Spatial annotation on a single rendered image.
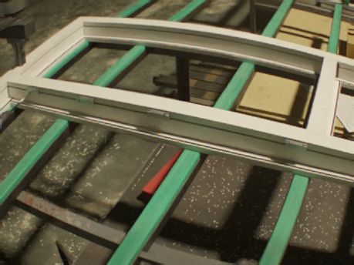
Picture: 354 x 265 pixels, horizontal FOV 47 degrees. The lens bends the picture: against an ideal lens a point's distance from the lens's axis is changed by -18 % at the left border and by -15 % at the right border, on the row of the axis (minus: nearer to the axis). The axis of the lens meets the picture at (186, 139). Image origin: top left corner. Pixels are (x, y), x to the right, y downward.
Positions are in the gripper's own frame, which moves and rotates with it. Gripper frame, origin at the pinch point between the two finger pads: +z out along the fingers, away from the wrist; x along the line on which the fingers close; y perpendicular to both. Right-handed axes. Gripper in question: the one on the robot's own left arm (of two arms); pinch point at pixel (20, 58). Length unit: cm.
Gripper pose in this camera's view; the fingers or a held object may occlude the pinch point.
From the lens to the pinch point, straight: 132.9
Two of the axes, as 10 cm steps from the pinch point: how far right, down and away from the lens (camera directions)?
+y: 3.9, -5.6, 7.3
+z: 0.3, 8.0, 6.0
